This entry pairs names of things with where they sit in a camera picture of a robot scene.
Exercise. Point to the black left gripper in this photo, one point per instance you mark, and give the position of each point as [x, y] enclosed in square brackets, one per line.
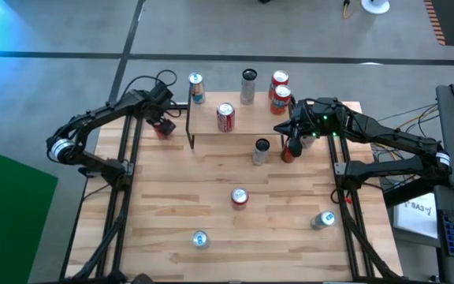
[159, 100]

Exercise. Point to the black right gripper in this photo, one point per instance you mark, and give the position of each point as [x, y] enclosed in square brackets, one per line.
[321, 118]

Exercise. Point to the red-orange soda can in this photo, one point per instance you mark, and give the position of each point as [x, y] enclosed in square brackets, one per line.
[157, 129]

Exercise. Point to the red Fanta strawberry can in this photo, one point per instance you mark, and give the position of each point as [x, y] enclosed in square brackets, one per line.
[281, 102]
[239, 196]
[279, 78]

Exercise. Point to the silver blue energy drink can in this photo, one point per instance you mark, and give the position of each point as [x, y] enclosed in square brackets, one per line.
[325, 218]
[199, 238]
[196, 92]

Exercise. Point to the red Coca-Cola can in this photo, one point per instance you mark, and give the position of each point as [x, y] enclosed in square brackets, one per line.
[225, 120]

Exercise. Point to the grey slim can black lid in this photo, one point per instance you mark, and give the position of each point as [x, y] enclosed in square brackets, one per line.
[248, 92]

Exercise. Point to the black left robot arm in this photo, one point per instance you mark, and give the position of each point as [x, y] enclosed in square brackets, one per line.
[93, 118]

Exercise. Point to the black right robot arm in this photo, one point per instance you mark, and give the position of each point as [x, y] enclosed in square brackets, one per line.
[392, 136]

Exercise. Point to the wooden shelf black metal legs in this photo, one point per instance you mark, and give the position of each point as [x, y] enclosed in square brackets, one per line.
[250, 122]

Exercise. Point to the red black patterned can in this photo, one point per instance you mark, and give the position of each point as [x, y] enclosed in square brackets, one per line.
[286, 158]

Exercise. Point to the slim Fanta can black lid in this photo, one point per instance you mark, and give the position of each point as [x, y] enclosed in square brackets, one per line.
[259, 158]

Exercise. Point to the grey metal mounting plate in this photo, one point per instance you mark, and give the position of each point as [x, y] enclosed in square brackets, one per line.
[339, 168]

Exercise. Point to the black diagonal beam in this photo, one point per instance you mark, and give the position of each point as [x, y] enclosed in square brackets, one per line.
[408, 193]

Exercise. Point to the white paper sign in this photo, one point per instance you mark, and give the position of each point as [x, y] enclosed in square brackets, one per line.
[416, 221]

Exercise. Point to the white round stand base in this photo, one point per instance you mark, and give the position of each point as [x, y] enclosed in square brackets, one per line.
[375, 8]

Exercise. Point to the green floor mat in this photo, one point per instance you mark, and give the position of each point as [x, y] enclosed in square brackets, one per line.
[10, 217]

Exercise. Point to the orange black striped strip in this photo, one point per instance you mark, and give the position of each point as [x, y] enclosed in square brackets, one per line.
[435, 23]

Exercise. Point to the black aluminium extrusion frame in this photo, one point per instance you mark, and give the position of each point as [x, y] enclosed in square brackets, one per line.
[106, 240]

